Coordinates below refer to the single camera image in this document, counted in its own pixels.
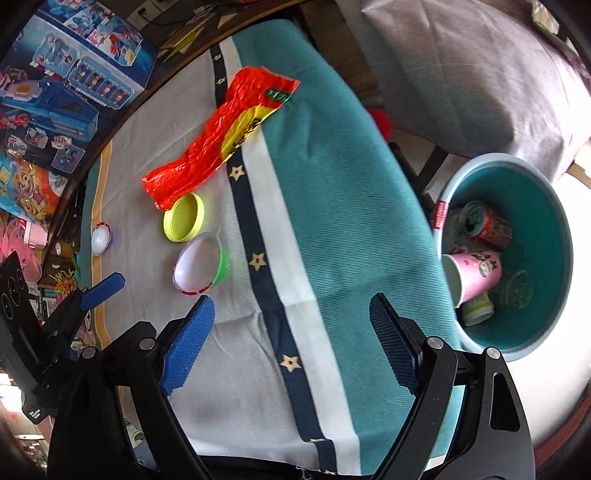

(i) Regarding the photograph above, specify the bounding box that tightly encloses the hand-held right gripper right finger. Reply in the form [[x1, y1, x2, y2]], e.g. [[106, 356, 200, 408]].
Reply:
[[369, 293, 536, 480]]

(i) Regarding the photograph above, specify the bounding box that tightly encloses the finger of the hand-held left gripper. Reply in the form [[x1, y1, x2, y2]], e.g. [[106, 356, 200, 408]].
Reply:
[[41, 273, 126, 352]]

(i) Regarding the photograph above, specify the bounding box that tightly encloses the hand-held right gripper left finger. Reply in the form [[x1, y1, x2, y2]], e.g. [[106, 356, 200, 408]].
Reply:
[[46, 295, 216, 480]]

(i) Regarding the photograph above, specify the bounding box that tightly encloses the light blue waste bin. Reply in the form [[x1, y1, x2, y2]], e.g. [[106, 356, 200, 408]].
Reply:
[[431, 154, 573, 362]]

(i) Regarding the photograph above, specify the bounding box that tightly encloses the small white capsule half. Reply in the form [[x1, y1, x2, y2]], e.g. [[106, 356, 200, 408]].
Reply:
[[91, 222, 113, 256]]

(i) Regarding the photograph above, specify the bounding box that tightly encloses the clear capsule half green rim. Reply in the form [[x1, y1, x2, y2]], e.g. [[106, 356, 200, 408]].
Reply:
[[173, 231, 228, 295]]

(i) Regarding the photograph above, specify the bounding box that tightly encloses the small pink box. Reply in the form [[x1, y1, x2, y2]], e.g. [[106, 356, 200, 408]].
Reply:
[[23, 222, 49, 246]]

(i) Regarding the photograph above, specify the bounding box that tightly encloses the green and white cup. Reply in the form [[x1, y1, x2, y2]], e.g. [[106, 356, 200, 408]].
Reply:
[[459, 291, 495, 327]]

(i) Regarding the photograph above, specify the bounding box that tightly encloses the yellow-green plastic lid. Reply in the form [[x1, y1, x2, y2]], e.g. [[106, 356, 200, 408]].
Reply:
[[163, 193, 205, 243]]

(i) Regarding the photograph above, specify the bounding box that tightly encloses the pink paper cup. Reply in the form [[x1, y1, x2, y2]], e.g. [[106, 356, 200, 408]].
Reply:
[[442, 249, 502, 309]]

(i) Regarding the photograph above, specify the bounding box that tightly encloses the cartoon dog toy package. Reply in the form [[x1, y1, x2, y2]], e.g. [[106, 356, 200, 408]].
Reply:
[[0, 152, 70, 227]]

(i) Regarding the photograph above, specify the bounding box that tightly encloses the teal and white tablecloth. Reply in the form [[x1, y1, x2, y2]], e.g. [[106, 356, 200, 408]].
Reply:
[[81, 18, 467, 476]]

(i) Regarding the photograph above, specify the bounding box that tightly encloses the clear plastic lid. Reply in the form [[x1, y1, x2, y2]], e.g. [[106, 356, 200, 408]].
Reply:
[[503, 270, 535, 311]]

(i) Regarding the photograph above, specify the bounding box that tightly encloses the red drink can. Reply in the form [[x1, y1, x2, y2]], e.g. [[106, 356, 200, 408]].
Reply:
[[462, 200, 513, 252]]

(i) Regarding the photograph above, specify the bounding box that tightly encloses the red and yellow wrapper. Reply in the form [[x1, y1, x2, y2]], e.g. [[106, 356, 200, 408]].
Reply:
[[142, 66, 301, 210]]

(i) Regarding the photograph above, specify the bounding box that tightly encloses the blue toy set box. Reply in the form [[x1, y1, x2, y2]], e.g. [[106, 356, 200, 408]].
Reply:
[[0, 0, 158, 174]]

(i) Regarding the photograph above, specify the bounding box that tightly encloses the red fluffy item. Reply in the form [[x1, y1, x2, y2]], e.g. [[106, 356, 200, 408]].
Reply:
[[368, 108, 394, 139]]

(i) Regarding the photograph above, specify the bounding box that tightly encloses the purple woven cloth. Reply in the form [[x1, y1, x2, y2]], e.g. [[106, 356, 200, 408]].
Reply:
[[360, 0, 591, 183]]

